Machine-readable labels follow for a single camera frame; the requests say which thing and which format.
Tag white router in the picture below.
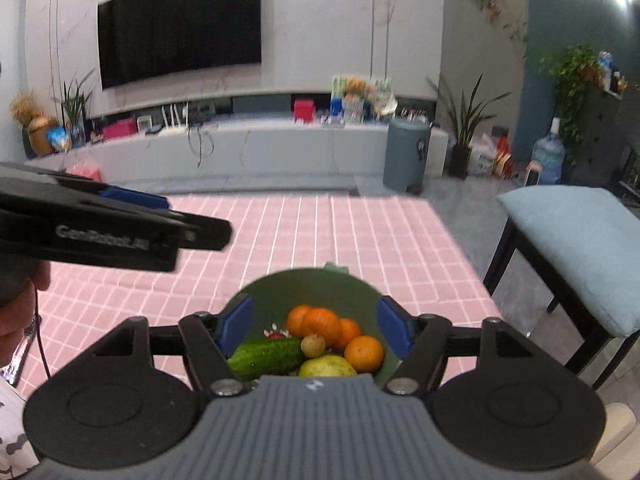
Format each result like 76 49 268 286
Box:
159 102 189 130

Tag black cables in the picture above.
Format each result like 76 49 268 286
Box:
187 124 216 169

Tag green cucumber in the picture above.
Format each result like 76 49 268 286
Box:
227 337 306 382

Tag printed white clothing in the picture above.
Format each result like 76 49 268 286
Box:
0 379 42 477

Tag yellow-green pear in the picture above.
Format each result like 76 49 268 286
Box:
298 355 359 379

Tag pink box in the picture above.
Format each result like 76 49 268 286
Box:
102 119 137 140

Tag potted long-leaf plant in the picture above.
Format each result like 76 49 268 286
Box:
426 75 512 180

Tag black wall television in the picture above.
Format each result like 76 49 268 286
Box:
96 0 263 91

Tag leafy plant on cabinet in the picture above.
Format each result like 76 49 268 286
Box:
539 44 607 147

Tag grey trash bin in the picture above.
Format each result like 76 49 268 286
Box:
382 117 432 195

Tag blue water jug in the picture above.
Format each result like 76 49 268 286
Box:
531 117 567 186

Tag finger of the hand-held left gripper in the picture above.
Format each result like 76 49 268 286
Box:
172 213 234 253
65 177 171 211

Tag hanging vine plant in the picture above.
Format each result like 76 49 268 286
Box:
456 0 529 44

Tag person's left hand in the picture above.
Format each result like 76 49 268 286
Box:
0 261 52 367

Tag bench with blue cushion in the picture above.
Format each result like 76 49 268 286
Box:
496 185 640 339

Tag thin black cable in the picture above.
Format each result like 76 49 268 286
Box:
10 285 52 382

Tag brown vase with dried plants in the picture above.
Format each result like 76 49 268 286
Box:
10 91 59 157

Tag large orange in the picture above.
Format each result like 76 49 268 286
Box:
300 307 344 349

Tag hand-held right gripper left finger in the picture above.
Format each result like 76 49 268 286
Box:
92 294 256 397

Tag dark cabinet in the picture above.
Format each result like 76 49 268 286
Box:
565 82 640 197

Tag green colander bowl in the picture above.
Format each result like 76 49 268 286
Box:
227 261 402 392

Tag red and yellow bag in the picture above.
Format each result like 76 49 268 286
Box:
492 137 516 179

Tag white plastic bag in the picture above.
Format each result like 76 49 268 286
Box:
470 135 499 177

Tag pink checked tablecloth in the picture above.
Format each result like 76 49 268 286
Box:
15 194 506 401

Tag white media console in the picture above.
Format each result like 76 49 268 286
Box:
22 122 449 182

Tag green plant in glass vase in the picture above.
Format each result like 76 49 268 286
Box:
51 67 97 149

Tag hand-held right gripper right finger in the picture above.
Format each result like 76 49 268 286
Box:
375 295 548 396

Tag bottles on cabinet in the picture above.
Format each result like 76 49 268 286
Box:
597 50 627 94

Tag small yellow round fruit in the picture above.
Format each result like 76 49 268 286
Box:
301 335 327 359

